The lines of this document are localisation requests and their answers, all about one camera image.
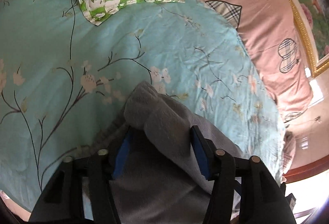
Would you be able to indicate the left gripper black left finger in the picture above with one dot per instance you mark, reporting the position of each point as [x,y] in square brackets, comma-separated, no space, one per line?
[61,200]

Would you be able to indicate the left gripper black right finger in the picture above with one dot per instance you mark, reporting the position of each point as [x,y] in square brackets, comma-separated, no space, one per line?
[262,200]

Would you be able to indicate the grey fleece pants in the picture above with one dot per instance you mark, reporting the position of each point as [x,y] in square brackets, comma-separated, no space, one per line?
[161,181]

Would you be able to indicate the turquoise floral bed sheet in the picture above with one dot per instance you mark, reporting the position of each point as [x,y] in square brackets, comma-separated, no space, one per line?
[63,81]

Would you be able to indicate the pink quilt with plaid hearts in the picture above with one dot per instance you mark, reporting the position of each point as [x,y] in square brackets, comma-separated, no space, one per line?
[267,30]

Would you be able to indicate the gold framed landscape painting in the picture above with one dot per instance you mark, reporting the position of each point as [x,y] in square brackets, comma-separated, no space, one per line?
[311,18]

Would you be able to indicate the brown wooden door frame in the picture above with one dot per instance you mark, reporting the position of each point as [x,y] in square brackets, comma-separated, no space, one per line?
[307,171]

